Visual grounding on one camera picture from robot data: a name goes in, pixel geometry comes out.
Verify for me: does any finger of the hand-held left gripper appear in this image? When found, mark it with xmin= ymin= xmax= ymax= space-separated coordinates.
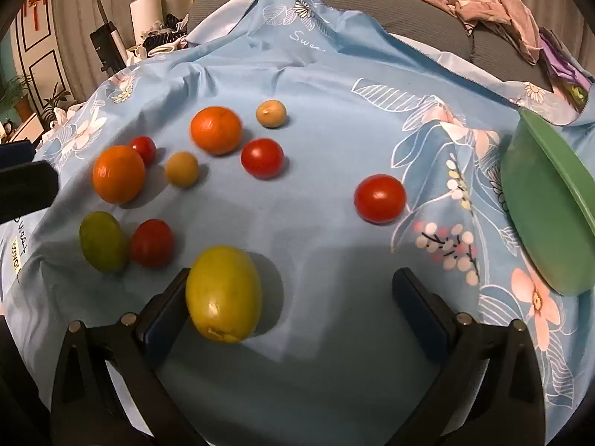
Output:
xmin=0 ymin=161 xmax=60 ymax=224

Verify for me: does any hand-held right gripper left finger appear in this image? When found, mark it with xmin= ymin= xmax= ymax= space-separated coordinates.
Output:
xmin=50 ymin=267 xmax=205 ymax=446

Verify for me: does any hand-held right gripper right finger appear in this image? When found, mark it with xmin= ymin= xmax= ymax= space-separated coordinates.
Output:
xmin=392 ymin=267 xmax=547 ymax=446

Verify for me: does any large yellow-green fruit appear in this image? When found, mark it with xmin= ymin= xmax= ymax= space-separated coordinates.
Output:
xmin=185 ymin=245 xmax=263 ymax=345

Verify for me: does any green round fruit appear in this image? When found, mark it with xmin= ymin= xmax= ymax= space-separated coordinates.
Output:
xmin=79 ymin=211 xmax=128 ymax=274

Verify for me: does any orange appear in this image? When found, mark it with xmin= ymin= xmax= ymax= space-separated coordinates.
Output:
xmin=92 ymin=145 xmax=147 ymax=205
xmin=190 ymin=106 xmax=244 ymax=156

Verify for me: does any small red tomato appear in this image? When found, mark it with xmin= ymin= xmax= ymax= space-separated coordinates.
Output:
xmin=129 ymin=136 xmax=157 ymax=167

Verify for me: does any green plastic bowl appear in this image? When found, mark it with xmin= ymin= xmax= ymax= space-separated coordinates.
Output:
xmin=500 ymin=109 xmax=595 ymax=297

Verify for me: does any white cabinet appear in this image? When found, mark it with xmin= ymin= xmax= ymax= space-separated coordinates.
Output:
xmin=7 ymin=110 xmax=49 ymax=146

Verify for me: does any potted plant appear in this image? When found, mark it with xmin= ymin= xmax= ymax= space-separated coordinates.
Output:
xmin=41 ymin=82 xmax=73 ymax=122
xmin=0 ymin=74 xmax=35 ymax=122

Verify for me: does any small tan round fruit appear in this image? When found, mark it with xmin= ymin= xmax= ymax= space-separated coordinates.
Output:
xmin=255 ymin=99 xmax=287 ymax=129
xmin=164 ymin=151 xmax=200 ymax=189

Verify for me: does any upright vacuum cleaner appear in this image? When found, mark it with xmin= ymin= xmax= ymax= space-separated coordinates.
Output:
xmin=73 ymin=0 xmax=127 ymax=75

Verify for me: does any red hanging decoration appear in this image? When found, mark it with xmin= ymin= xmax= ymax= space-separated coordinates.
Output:
xmin=21 ymin=0 xmax=48 ymax=33

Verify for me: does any white cylinder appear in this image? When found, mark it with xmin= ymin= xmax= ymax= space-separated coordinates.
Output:
xmin=129 ymin=0 xmax=162 ymax=48

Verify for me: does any pile of dark clothes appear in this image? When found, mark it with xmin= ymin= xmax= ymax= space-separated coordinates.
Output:
xmin=138 ymin=13 xmax=190 ymax=59

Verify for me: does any blue floral bed sheet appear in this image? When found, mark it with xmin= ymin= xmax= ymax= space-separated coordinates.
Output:
xmin=0 ymin=0 xmax=595 ymax=446

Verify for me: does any yellow-green cloth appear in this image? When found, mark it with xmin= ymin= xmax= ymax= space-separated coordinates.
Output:
xmin=565 ymin=81 xmax=592 ymax=109

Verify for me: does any purple cloth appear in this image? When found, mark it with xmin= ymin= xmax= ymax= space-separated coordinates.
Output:
xmin=538 ymin=27 xmax=591 ymax=85

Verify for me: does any pink cloth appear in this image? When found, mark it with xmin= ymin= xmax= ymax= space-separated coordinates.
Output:
xmin=402 ymin=0 xmax=544 ymax=65

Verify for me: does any grey sofa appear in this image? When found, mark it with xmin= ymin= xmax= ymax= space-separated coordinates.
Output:
xmin=187 ymin=0 xmax=595 ymax=98

